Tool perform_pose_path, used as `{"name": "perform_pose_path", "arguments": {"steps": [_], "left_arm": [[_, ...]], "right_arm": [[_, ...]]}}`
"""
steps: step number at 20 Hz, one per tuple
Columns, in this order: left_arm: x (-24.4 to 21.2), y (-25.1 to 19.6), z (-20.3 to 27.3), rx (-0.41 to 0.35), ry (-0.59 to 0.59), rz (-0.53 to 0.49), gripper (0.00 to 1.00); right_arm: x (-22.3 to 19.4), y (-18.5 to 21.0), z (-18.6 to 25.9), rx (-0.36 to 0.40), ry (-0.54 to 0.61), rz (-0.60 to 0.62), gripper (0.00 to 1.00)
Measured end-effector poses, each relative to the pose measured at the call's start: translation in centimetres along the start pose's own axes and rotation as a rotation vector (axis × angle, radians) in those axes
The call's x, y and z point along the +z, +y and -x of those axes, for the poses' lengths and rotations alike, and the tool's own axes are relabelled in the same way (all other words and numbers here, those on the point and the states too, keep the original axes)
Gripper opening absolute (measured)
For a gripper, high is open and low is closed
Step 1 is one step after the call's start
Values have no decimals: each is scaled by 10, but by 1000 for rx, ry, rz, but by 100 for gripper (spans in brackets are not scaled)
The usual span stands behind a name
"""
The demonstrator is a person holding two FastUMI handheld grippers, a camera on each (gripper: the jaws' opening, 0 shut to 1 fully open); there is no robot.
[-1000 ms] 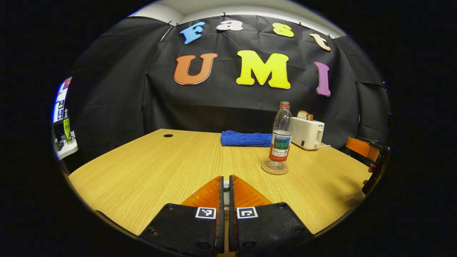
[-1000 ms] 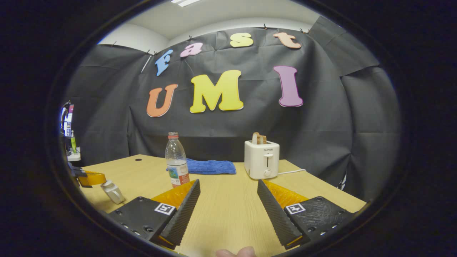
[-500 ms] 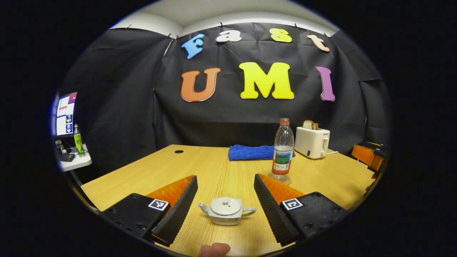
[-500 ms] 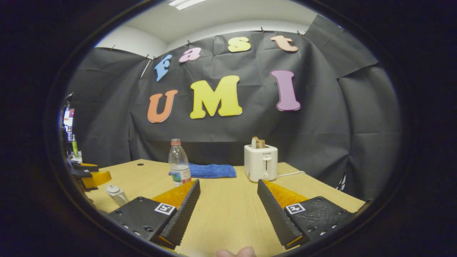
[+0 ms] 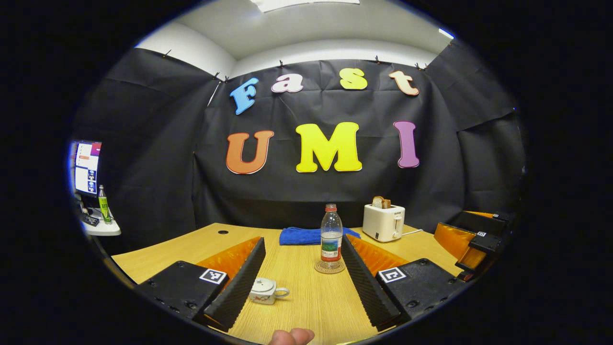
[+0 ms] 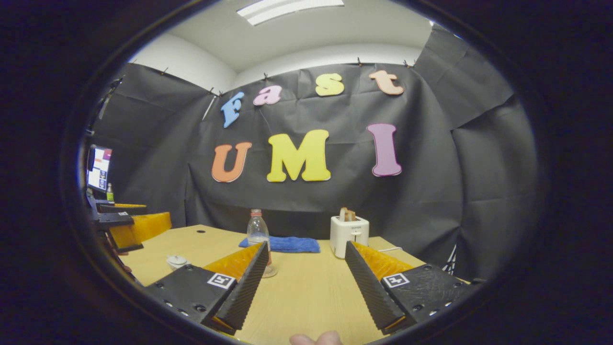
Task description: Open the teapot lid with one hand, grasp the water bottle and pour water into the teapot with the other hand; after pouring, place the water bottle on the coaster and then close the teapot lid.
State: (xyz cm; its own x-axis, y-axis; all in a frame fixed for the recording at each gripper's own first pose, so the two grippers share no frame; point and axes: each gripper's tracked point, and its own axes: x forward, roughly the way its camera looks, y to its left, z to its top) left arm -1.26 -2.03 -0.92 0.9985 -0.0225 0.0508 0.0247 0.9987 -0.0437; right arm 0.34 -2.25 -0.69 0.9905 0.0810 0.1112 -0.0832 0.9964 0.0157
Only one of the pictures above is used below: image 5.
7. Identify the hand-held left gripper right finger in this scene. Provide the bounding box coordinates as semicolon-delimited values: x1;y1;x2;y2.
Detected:
340;234;466;332

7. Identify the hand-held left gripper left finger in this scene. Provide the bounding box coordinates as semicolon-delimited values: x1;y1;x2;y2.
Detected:
136;236;267;332

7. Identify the white ceramic teacup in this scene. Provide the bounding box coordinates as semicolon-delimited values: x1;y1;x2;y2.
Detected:
248;277;290;305

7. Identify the round wooden coaster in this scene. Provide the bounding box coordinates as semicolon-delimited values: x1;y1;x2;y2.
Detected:
314;259;346;275

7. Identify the clear plastic water bottle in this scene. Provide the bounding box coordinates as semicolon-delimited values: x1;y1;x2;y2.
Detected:
320;204;344;270

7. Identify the green drink bottle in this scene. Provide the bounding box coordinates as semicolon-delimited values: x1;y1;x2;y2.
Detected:
97;184;113;224

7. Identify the white toaster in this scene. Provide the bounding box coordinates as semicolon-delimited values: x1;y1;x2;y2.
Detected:
363;203;406;242

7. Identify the blue towel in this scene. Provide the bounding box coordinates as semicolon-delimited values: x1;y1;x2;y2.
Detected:
279;227;362;246

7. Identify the black backdrop cloth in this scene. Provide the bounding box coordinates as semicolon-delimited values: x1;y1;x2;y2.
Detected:
72;41;527;254

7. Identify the white side table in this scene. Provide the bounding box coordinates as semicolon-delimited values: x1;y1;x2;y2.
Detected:
79;206;122;237

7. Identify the computer monitor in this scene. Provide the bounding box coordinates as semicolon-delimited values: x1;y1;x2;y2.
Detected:
71;140;102;197

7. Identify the ceiling light panel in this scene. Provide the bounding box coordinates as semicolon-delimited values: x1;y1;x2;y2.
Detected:
249;0;361;13

